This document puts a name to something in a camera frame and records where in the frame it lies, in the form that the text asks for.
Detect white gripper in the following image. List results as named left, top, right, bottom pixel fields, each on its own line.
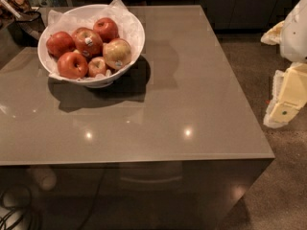
left=260, top=0, right=307, bottom=128

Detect yellowish red apple with sticker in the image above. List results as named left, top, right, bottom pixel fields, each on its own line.
left=103, top=38, right=132, bottom=70

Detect red apple back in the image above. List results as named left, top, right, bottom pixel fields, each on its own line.
left=93, top=17, right=119, bottom=42

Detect small red apple front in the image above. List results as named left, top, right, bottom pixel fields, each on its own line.
left=88, top=57, right=107, bottom=78

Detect white bowl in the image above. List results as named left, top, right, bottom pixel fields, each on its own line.
left=36, top=3, right=146, bottom=89

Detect red apple centre with sticker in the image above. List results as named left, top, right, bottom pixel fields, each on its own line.
left=72, top=27, right=103, bottom=58

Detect red apple front left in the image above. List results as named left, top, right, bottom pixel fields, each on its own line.
left=58, top=52, right=88, bottom=80

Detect red apple far left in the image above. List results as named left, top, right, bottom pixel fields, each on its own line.
left=46, top=31, right=75, bottom=58

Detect white paper liner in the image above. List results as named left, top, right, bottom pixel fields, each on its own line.
left=39, top=0, right=144, bottom=81

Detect dark bag on left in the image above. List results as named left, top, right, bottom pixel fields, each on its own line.
left=0, top=0, right=45, bottom=47

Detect black cables on floor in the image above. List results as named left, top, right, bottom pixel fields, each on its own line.
left=0, top=168, right=108, bottom=230

